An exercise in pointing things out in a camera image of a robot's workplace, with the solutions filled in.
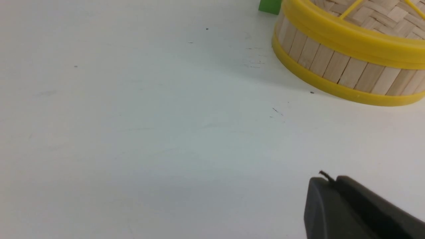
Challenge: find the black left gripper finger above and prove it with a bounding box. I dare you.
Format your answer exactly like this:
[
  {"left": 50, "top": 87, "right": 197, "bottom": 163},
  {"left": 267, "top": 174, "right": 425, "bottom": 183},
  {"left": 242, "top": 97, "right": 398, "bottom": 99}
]
[{"left": 304, "top": 171, "right": 425, "bottom": 239}]

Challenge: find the yellow rimmed bamboo steamer basket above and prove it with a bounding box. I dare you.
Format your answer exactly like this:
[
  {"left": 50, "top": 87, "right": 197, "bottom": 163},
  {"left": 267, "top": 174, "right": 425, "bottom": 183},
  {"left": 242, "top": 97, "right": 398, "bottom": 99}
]
[{"left": 272, "top": 12, "right": 424, "bottom": 107}]

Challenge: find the green block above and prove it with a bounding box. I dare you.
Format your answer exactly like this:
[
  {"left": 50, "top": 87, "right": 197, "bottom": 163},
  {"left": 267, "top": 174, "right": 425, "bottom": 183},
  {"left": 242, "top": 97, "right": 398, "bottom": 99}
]
[{"left": 258, "top": 0, "right": 282, "bottom": 15}]

